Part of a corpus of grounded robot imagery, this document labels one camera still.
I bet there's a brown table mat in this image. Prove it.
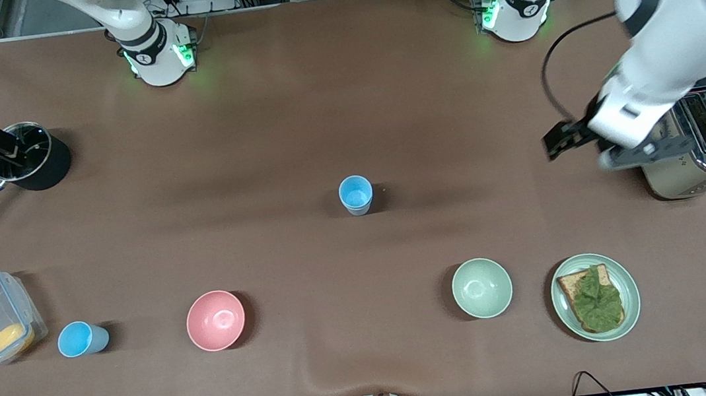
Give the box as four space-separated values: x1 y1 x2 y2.
0 0 706 396

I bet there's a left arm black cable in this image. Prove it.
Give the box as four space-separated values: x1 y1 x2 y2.
536 12 630 127

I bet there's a green lettuce leaf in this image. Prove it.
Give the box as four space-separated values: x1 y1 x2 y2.
566 263 627 335

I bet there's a pale green plate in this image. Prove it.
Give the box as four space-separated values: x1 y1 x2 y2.
547 247 645 347

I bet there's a pale green bowl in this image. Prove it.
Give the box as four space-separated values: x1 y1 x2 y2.
448 254 516 323

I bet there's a toast slice under lettuce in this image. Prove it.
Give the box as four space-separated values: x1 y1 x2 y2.
555 263 628 338

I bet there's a black pot with blue handle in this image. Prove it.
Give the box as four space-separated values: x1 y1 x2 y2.
0 117 79 228

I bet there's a cream and chrome toaster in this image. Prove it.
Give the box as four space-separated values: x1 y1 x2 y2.
631 75 706 204

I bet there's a pink bowl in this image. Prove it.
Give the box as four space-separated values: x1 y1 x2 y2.
182 287 250 355

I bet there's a light blue plastic cup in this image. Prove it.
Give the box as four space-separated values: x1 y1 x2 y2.
337 174 375 211
55 317 112 360

